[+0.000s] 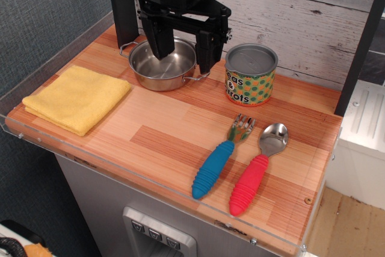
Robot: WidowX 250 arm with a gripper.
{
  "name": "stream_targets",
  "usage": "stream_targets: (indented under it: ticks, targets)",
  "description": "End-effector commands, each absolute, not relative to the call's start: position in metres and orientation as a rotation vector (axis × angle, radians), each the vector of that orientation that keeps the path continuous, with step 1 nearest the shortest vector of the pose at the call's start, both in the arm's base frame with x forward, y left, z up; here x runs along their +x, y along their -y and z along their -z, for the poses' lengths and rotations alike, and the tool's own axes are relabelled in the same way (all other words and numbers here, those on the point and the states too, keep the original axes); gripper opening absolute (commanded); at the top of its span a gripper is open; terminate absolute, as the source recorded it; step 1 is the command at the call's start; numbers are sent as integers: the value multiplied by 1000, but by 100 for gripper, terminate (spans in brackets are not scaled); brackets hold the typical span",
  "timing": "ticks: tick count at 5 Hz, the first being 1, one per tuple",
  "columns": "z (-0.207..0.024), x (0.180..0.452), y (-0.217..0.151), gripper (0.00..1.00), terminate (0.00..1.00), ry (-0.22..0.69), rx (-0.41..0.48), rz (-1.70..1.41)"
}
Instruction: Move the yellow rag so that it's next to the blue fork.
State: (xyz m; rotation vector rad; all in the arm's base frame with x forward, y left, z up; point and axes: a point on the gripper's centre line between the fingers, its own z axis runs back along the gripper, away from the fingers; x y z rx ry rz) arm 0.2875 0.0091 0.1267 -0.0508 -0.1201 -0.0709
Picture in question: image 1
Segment peas and carrots toy can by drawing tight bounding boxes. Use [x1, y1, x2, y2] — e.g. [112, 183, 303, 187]
[225, 43, 279, 107]

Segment small steel pot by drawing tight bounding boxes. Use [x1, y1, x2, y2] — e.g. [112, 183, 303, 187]
[120, 37, 209, 91]

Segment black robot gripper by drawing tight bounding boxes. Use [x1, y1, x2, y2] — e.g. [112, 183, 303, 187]
[138, 0, 231, 73]

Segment dark vertical post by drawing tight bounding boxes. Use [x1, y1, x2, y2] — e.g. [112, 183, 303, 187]
[334, 0, 384, 117]
[111, 0, 139, 48]

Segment dark vertical post left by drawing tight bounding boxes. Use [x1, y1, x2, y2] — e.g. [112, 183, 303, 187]
[111, 0, 139, 48]

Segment orange object bottom left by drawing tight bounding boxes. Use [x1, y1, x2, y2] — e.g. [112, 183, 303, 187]
[23, 243, 53, 257]

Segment grey toy fridge cabinet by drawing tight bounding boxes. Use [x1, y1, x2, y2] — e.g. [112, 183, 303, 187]
[56, 155, 273, 256]

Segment dark vertical post right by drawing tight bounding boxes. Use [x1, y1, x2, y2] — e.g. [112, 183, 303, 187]
[334, 0, 384, 117]

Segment white toy sink unit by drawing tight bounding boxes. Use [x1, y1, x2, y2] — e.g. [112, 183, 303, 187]
[325, 80, 384, 209]

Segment clear acrylic table guard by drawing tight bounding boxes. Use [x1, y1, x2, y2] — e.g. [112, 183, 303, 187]
[1, 14, 342, 256]

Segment yellow rag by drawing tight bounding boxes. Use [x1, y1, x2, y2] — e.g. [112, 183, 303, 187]
[22, 66, 131, 137]

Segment red handled spoon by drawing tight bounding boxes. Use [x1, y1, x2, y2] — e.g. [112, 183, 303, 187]
[229, 123, 289, 216]

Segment blue handled fork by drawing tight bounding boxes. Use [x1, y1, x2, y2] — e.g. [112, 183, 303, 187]
[191, 114, 256, 199]

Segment silver dispenser button panel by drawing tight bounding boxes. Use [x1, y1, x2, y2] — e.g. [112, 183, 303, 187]
[123, 206, 197, 256]

